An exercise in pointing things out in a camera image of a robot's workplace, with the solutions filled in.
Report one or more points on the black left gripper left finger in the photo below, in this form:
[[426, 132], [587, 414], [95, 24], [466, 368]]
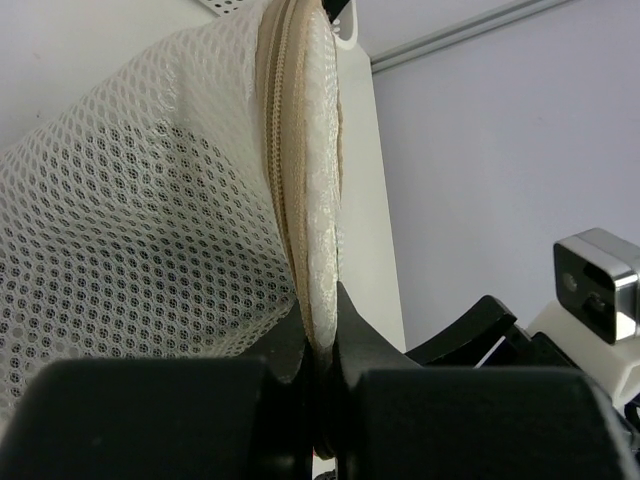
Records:
[[244, 417]]

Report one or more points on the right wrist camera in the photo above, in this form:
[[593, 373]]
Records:
[[597, 281]]

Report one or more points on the white plastic basket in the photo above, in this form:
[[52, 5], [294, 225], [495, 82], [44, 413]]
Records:
[[342, 15]]

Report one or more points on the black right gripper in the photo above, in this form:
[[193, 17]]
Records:
[[541, 403]]

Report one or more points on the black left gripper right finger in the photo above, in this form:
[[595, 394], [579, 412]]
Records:
[[397, 419]]

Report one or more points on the white mesh laundry bag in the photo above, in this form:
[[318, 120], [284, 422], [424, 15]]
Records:
[[184, 205]]

